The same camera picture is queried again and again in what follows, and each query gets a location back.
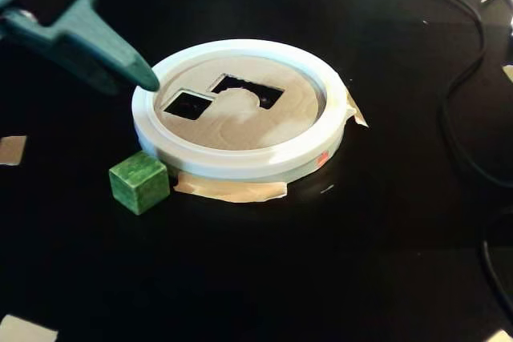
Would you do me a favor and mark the black looped cable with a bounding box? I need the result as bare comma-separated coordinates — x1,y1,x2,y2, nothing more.
479,205,513,319

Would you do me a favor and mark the green wooden square block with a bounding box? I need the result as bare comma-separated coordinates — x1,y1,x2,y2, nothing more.
108,150,170,215

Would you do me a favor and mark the long beige masking tape strip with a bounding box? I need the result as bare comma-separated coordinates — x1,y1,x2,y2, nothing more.
170,171,289,203

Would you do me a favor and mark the wooden sorter lid with holes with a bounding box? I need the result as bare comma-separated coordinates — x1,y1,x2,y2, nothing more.
154,55,325,151

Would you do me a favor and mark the long black cable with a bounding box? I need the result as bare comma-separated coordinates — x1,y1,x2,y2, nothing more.
208,0,513,189

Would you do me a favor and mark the white round sorter ring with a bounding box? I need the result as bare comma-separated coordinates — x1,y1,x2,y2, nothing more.
131,38,349,182

